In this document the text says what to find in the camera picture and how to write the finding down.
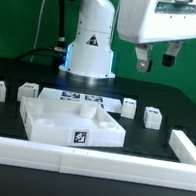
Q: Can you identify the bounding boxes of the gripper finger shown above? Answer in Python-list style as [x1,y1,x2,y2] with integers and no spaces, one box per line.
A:
[162,40,182,68]
[135,43,153,73]

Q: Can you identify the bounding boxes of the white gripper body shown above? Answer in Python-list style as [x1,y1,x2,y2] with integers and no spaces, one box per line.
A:
[117,0,196,44]

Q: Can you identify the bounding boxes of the white square tabletop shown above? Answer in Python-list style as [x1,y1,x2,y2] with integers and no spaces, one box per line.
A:
[19,97,126,148]

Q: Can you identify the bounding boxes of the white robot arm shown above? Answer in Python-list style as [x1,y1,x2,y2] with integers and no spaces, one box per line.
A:
[59,0,196,84]

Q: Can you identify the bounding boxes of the white tag sheet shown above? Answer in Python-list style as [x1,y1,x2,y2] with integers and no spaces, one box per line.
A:
[39,87,122,113]

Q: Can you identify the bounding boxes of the white L-shaped fence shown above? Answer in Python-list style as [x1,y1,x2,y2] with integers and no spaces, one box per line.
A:
[0,130,196,191]

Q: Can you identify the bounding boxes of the black cable bundle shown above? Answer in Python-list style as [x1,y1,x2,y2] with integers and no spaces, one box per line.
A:
[13,41,67,68]

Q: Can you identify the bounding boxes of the white cable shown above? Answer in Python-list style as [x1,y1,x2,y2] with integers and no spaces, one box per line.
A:
[32,0,54,56]

